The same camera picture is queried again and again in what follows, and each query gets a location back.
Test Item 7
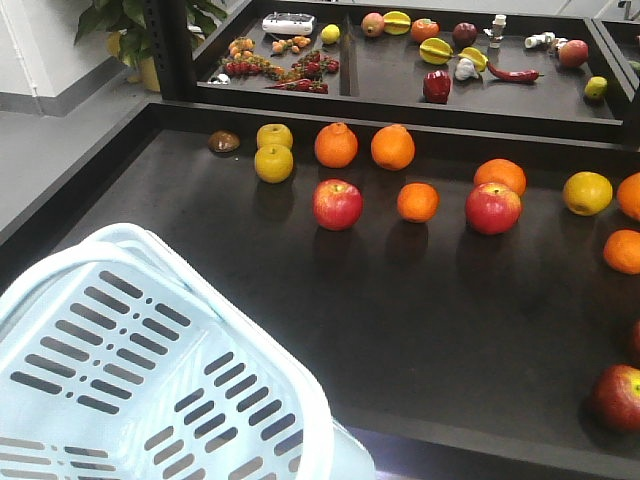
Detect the light blue plastic basket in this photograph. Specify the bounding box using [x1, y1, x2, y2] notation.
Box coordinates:
[1, 223, 376, 479]

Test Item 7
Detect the red apple far left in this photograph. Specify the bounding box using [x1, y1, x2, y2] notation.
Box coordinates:
[313, 178, 364, 231]

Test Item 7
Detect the red apple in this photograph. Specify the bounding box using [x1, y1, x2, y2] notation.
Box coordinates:
[628, 320, 640, 366]
[591, 364, 639, 433]
[313, 178, 364, 231]
[465, 182, 522, 235]

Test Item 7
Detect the yellow pear-apple front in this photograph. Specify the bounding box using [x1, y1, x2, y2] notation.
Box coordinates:
[254, 144, 294, 184]

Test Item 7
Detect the yellow pear-apple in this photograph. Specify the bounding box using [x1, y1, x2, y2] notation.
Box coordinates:
[256, 123, 294, 149]
[254, 144, 294, 184]

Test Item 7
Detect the orange with knob left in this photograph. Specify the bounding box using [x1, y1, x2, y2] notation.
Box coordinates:
[314, 122, 359, 168]

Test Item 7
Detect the orange with knob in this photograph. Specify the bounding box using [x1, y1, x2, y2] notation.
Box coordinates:
[370, 124, 416, 171]
[314, 122, 359, 168]

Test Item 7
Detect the small orange mandarin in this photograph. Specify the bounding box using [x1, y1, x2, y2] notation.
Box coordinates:
[396, 182, 440, 223]

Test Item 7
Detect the yellow pear-apple rear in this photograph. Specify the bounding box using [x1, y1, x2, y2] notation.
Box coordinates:
[256, 123, 294, 149]

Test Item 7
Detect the orange with knob right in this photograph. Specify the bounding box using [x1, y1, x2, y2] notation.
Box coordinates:
[370, 124, 416, 171]

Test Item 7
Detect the black wooden produce stand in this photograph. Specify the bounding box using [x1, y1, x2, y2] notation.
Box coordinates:
[1, 1, 639, 479]

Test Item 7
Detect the brown mushroom cap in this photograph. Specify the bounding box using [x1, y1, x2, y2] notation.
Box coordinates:
[207, 129, 241, 153]

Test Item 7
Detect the red apple middle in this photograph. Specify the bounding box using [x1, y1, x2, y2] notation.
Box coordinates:
[465, 182, 522, 235]

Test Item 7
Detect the large orange grapefruit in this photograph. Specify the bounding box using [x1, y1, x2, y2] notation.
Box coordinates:
[473, 158, 527, 197]

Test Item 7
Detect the dark red bell pepper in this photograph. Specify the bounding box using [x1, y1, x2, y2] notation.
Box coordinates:
[423, 70, 451, 104]

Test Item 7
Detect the yellow starfruit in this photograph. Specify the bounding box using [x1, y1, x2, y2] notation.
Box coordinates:
[419, 37, 454, 65]

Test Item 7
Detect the white garlic bulb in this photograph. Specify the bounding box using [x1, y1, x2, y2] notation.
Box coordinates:
[454, 58, 480, 82]

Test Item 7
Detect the red chili pepper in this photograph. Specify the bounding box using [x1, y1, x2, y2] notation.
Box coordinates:
[487, 62, 543, 84]

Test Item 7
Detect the yellow round citrus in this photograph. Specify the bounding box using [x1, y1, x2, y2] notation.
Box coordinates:
[563, 171, 613, 216]

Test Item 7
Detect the green potted plant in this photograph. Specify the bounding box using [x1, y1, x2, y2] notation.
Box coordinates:
[74, 0, 228, 93]

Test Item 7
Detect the small orange left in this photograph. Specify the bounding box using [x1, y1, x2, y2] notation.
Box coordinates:
[603, 229, 640, 275]

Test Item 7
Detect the bright orange knobbed orange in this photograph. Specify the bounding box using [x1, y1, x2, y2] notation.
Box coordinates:
[616, 172, 640, 221]

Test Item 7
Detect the red apple lower left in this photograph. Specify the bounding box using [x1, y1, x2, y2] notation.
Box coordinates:
[628, 320, 640, 366]

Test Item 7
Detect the red apple front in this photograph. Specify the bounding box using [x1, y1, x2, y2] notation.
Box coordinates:
[591, 364, 639, 433]

